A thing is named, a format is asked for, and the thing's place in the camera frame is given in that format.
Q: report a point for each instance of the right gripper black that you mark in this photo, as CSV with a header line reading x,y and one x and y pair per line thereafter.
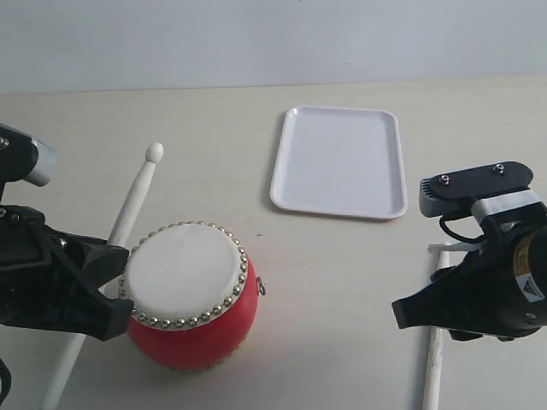
x,y
497,293

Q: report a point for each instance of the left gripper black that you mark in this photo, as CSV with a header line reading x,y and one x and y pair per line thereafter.
x,y
35,296

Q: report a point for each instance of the white wooden drumstick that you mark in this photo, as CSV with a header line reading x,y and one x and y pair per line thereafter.
x,y
118,236
433,372

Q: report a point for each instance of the small red drum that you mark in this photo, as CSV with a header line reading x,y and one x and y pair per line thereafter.
x,y
195,295

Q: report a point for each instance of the white plastic tray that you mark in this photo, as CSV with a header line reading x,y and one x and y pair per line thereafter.
x,y
341,162

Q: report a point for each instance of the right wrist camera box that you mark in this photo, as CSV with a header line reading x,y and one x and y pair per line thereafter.
x,y
454,193

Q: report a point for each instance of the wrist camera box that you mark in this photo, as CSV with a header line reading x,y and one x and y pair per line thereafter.
x,y
454,193
26,158

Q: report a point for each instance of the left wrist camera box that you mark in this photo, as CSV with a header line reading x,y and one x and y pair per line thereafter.
x,y
26,158

